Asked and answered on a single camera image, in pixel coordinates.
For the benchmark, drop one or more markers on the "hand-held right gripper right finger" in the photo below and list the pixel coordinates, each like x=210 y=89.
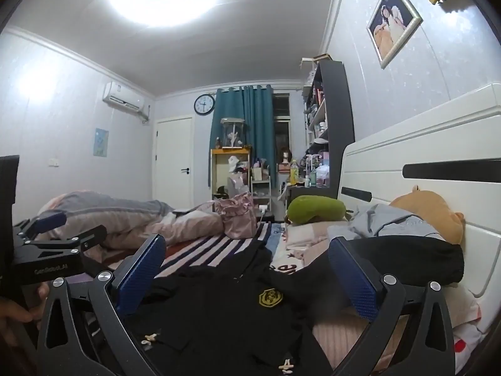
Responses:
x=354 y=282

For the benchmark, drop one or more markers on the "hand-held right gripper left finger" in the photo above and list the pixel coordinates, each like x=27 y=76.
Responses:
x=141 y=274

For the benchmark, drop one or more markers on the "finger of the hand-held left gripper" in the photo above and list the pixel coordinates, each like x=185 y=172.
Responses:
x=84 y=239
x=51 y=219

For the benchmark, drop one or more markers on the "black coat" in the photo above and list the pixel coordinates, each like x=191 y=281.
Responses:
x=219 y=321

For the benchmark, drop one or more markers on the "person's left hand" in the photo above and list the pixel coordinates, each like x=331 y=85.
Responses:
x=15 y=315

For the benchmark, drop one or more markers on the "grey pink quilt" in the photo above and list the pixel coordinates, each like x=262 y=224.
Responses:
x=117 y=211

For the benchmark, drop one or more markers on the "ribbed pink pillow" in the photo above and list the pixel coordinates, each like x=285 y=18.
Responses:
x=344 y=340

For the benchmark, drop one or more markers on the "striped bed sheet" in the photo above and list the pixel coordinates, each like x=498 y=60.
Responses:
x=203 y=254

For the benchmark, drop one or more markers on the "plain pink pillow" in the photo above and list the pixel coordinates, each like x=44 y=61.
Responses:
x=309 y=235

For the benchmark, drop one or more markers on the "grey-blue garment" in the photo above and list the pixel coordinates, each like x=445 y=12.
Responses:
x=391 y=219

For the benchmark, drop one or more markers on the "green plush toy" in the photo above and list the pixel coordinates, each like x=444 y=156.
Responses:
x=317 y=209

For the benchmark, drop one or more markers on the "orange plush toy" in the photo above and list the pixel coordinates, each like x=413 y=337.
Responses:
x=430 y=211

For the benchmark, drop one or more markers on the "pink bag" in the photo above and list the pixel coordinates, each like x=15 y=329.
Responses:
x=237 y=215

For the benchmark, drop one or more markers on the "white charger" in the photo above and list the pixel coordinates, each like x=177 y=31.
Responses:
x=263 y=211

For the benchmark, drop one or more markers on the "white printed bedding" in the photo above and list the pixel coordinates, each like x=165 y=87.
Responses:
x=464 y=321

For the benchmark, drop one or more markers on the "white door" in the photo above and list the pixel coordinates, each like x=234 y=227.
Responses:
x=174 y=160

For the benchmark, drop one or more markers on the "yellow bottle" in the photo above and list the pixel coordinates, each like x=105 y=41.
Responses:
x=294 y=174

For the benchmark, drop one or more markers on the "yellow shelf unit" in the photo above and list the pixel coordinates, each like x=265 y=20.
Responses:
x=212 y=172

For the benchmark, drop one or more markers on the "small white rack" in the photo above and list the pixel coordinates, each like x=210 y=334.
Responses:
x=260 y=188

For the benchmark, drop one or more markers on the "brown wig head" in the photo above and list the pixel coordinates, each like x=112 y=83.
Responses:
x=286 y=156

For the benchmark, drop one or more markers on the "white air conditioner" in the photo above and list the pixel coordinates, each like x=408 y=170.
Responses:
x=123 y=96

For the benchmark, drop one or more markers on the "white bed headboard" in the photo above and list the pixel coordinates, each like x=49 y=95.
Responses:
x=430 y=145

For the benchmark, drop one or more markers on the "dark bookshelf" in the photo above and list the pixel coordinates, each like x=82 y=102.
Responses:
x=340 y=125

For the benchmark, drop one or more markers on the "glass display case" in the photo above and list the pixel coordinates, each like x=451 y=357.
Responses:
x=233 y=133

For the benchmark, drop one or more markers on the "window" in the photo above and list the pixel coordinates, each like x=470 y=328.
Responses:
x=281 y=125

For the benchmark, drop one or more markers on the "teal curtain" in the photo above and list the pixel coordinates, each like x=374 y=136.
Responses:
x=258 y=125

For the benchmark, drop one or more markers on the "framed photo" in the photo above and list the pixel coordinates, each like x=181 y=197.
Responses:
x=393 y=23

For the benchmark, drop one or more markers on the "blue wall poster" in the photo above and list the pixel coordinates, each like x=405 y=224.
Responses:
x=101 y=142

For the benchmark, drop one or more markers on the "round wall clock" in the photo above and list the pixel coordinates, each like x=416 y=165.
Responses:
x=204 y=104

